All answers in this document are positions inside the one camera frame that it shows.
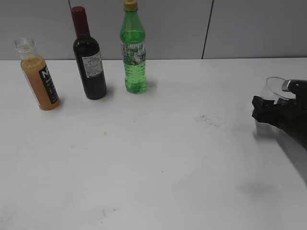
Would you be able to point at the green plastic soda bottle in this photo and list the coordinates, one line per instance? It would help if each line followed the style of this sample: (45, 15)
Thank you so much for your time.
(132, 36)

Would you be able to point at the transparent plastic cup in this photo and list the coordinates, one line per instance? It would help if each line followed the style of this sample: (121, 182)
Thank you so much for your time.
(272, 90)

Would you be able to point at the NFC orange juice bottle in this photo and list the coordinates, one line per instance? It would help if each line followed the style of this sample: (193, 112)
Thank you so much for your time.
(35, 70)

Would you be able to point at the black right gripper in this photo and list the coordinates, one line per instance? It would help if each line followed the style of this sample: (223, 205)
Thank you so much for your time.
(292, 113)

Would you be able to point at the dark red wine bottle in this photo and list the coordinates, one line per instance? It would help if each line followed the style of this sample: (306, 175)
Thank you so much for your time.
(88, 57)

